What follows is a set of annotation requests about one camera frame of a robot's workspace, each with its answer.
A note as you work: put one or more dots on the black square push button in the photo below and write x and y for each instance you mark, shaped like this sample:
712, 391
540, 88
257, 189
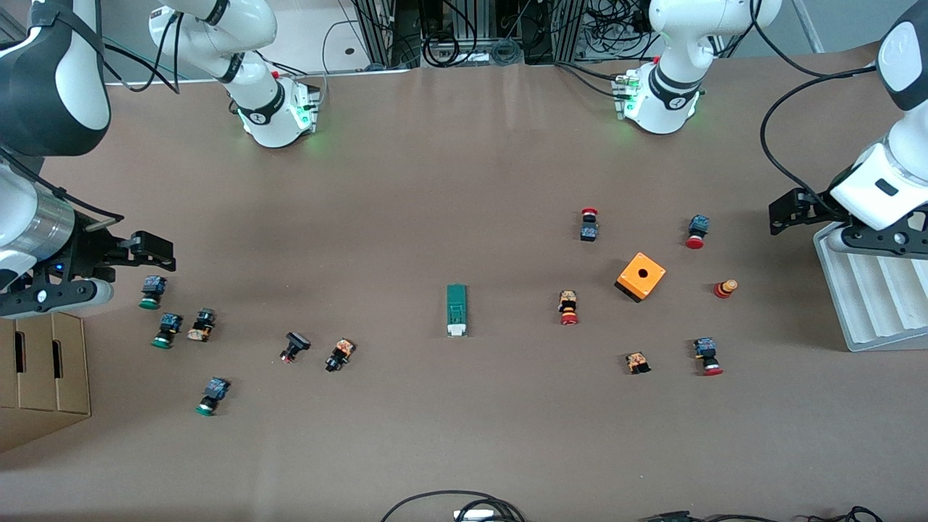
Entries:
296, 342

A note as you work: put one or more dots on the red button blue base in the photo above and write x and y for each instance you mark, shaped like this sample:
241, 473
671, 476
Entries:
698, 226
706, 351

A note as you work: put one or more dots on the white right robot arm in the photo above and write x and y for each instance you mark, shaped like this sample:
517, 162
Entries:
279, 119

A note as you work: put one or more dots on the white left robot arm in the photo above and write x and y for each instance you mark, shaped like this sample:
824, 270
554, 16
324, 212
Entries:
667, 116

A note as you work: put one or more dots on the small red yellow button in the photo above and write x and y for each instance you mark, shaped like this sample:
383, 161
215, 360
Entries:
723, 290

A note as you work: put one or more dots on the orange button enclosure box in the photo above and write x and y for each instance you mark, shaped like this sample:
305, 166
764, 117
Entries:
631, 281

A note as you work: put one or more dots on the green push button switch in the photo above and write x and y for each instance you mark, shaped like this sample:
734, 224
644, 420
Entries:
168, 325
152, 288
214, 391

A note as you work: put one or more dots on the white mounting plate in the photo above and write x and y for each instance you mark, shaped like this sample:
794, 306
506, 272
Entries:
304, 43

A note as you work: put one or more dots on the white ridged tray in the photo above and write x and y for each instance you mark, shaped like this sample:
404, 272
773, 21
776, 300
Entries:
870, 304

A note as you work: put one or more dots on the cardboard box with slots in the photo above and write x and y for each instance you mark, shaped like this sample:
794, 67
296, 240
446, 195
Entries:
43, 377

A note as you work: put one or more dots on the red mushroom button black base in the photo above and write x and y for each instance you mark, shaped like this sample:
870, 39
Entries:
589, 230

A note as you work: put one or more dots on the black orange selector switch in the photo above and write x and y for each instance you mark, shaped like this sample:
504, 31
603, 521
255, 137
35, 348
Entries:
341, 354

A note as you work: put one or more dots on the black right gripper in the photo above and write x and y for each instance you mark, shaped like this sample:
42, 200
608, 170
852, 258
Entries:
93, 251

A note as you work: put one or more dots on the small white adapter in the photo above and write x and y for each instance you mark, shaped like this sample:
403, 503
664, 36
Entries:
475, 515

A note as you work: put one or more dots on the red button orange base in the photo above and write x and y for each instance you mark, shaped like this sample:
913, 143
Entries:
568, 304

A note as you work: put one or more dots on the aluminium frame rack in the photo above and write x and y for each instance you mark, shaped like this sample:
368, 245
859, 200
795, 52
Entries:
380, 29

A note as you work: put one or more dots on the black orange switch block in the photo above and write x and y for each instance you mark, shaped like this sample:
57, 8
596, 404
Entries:
202, 325

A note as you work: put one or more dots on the orange contact block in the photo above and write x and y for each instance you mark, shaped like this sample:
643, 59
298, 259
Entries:
637, 362

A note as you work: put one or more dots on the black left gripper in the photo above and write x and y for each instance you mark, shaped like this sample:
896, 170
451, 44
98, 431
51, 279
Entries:
806, 208

